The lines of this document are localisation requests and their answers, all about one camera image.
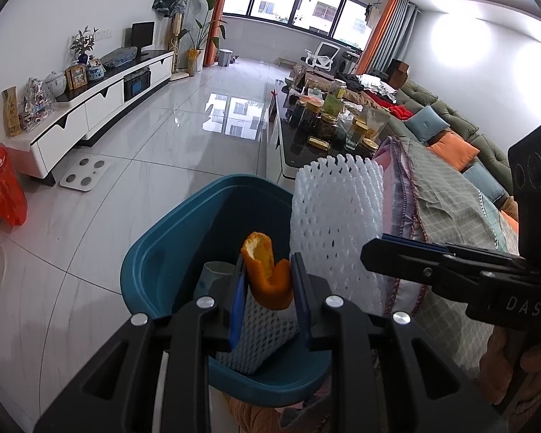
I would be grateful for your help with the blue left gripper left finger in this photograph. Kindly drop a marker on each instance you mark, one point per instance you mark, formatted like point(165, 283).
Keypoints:
point(235, 303)

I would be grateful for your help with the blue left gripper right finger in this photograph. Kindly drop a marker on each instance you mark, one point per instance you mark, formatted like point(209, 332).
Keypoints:
point(300, 282)

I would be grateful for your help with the orange peel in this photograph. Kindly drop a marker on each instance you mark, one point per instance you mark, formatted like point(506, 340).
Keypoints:
point(270, 282)

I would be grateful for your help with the white foam fruit net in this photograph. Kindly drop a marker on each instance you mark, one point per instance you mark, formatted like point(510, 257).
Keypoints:
point(337, 207)

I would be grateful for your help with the teal trash bin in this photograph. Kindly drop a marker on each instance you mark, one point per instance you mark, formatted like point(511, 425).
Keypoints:
point(162, 267)

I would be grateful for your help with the small white trash can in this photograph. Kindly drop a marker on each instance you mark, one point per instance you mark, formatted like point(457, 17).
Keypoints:
point(224, 57)

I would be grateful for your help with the orange cushion near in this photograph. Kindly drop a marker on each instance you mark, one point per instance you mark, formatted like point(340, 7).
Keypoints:
point(511, 221)

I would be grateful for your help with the orange cushion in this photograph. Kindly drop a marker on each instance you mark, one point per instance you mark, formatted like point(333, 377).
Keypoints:
point(452, 149)
point(511, 221)

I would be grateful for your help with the blue cushion near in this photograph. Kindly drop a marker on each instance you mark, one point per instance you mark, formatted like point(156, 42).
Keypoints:
point(485, 182)

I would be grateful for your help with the blue cushion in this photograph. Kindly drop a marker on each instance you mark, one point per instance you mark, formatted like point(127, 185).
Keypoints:
point(485, 182)
point(426, 124)

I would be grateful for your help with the orange cushion far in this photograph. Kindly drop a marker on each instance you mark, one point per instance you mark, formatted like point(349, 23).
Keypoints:
point(452, 149)

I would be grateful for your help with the black glass coffee table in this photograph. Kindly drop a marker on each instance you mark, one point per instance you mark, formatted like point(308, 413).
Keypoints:
point(291, 143)

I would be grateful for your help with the blue cushion far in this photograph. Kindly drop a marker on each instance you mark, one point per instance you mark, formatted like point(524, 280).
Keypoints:
point(426, 124)

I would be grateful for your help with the white bathroom scale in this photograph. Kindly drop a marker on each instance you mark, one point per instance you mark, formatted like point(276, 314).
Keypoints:
point(84, 174)

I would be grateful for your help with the red cloth on sofa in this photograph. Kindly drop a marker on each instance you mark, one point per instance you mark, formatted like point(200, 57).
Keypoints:
point(398, 111)

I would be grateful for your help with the green brown sectional sofa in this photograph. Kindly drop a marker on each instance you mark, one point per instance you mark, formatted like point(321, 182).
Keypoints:
point(415, 97)

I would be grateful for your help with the white office chair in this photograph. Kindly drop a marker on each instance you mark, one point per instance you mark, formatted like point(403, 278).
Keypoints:
point(323, 58)

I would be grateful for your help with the tall green potted plant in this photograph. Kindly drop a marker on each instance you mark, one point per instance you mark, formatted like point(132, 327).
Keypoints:
point(200, 37)

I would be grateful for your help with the white black TV cabinet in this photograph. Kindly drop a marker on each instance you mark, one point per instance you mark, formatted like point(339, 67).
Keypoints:
point(84, 115)

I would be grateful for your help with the orange curtain left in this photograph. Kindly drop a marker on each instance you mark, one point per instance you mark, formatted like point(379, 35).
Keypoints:
point(215, 34)

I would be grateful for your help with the orange plastic bag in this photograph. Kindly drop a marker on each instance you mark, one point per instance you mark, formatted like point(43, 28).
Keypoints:
point(13, 203)

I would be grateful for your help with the white ceramic jar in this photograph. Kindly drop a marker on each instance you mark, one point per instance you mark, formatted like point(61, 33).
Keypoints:
point(56, 83)

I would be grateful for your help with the small black monitor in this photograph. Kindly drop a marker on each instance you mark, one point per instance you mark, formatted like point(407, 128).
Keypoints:
point(142, 34)

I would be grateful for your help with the orange grey curtain right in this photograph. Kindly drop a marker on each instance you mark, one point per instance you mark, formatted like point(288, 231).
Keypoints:
point(390, 38)

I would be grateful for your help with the large window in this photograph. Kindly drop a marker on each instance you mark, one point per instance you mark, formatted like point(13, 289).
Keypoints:
point(344, 21)

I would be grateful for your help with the flower vase on cabinet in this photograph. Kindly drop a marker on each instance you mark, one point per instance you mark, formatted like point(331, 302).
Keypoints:
point(83, 43)

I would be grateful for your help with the white floor air conditioner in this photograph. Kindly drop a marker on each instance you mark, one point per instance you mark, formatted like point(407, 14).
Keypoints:
point(198, 4)

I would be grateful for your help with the wooden picture frame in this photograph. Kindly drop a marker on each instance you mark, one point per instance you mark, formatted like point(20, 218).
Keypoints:
point(76, 76)

